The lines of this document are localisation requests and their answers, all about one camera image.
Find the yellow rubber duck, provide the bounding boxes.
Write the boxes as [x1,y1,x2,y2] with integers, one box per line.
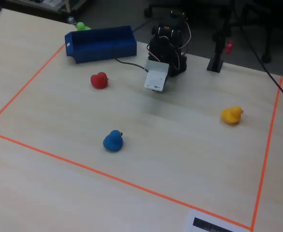
[221,105,244,125]

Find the black camera cable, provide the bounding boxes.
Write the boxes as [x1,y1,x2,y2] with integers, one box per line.
[114,57,149,73]

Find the black office chair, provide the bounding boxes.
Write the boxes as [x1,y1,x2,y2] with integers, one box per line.
[238,0,283,64]

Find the red rubber duck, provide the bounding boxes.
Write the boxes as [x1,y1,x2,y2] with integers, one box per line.
[90,72,109,89]

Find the orange tape strip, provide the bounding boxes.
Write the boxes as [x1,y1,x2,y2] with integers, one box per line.
[0,130,253,230]
[251,76,283,232]
[0,43,67,129]

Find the blue plastic box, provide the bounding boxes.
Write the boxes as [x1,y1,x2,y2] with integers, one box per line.
[64,25,138,64]

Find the green rubber duck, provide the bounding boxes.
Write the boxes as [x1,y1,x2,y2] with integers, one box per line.
[75,22,91,31]

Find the white paper with black bar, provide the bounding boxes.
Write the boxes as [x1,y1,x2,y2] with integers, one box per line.
[184,209,251,232]

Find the blue rubber duck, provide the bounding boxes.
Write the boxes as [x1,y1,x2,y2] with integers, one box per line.
[102,130,124,152]

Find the small black clamp block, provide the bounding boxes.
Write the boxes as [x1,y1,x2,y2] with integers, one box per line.
[206,4,231,73]

